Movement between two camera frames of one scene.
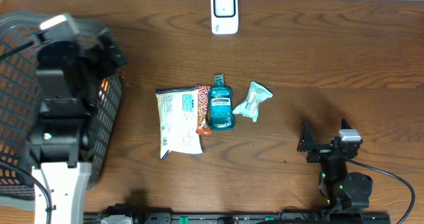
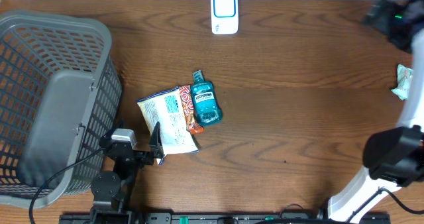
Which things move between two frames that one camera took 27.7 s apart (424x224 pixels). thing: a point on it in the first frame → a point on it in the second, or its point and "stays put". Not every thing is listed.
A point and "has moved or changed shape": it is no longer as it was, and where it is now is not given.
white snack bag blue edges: (178, 121) has moved or changed shape
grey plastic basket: (18, 58) stays put
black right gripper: (306, 144) → (387, 8)
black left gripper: (105, 68) → (156, 146)
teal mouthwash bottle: (221, 117) → (203, 97)
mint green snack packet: (250, 108) → (403, 74)
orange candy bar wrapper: (203, 115) → (193, 126)
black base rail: (234, 218) stays put
